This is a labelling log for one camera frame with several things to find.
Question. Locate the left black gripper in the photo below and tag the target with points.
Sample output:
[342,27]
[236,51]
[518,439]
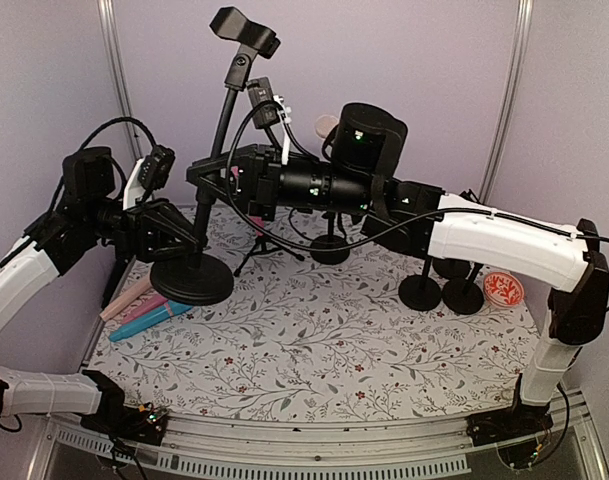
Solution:
[146,230]

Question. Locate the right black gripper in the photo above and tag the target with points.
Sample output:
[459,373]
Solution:
[249,159]

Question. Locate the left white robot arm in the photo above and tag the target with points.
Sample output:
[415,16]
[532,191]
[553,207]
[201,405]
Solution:
[86,216]

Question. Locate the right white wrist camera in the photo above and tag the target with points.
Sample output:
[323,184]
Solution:
[270,110]

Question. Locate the right aluminium frame post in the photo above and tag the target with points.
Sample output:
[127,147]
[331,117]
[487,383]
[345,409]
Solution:
[518,53]

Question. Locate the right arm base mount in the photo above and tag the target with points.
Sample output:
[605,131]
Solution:
[515,421]

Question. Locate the blue microphone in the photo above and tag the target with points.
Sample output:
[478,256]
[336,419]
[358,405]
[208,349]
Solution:
[157,315]

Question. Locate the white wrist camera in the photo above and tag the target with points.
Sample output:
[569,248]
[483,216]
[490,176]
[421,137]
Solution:
[270,110]
[150,173]

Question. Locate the front aluminium rail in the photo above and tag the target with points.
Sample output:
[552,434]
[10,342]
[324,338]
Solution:
[422,448]

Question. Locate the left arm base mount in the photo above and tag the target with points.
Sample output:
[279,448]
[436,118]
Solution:
[145,423]

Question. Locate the short pink microphone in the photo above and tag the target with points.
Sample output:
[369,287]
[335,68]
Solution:
[147,306]

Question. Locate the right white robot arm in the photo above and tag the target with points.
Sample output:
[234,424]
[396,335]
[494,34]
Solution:
[356,177]

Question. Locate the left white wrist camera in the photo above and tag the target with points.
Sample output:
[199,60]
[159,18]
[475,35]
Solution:
[150,173]

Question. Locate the aluminium frame post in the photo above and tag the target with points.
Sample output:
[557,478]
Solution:
[136,136]
[518,53]

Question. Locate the left aluminium frame post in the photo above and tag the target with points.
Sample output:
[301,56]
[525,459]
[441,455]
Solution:
[136,136]

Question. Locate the tall pink microphone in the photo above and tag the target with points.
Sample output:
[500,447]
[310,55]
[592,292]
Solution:
[256,220]

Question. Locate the orange patterned small bowl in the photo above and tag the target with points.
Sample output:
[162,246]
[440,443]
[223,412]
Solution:
[503,289]

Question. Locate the beige microphone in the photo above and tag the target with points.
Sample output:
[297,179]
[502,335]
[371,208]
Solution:
[126,298]
[324,124]

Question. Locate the black tripod shock-mount stand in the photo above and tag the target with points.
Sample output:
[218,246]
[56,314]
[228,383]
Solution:
[263,246]

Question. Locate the black microphone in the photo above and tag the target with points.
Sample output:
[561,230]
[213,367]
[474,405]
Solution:
[113,281]

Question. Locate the floral table mat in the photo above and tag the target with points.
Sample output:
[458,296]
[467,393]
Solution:
[299,341]

